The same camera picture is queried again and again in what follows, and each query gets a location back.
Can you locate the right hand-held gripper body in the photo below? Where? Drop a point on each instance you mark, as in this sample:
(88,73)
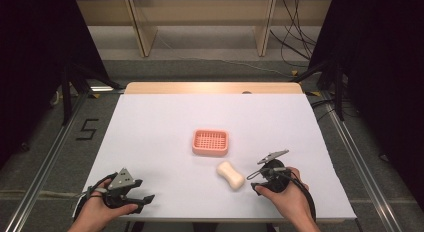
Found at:
(274,174)

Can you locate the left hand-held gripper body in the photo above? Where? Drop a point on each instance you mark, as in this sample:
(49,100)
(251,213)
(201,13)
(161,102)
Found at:
(122,182)

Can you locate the cream soap bar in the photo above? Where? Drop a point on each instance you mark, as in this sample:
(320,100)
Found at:
(230,175)

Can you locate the pink soap dish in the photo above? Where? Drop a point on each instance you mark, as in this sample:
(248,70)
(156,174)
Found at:
(210,142)

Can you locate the person's right hand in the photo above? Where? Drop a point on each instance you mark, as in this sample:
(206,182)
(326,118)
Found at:
(287,200)

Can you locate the person's left hand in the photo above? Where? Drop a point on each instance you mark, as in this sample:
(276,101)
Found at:
(96,212)

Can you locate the white table cover sheet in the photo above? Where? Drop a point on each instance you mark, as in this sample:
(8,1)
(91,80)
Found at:
(186,185)

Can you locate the black metal stand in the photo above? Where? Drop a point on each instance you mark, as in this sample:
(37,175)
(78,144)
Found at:
(67,92)
(338,88)

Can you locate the black curtain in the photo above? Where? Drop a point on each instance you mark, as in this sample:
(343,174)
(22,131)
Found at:
(380,78)
(40,68)

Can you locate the beige wooden desk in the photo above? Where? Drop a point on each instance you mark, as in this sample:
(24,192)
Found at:
(203,22)

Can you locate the aluminium floor rail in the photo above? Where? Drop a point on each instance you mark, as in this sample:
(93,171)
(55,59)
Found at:
(361,168)
(43,168)

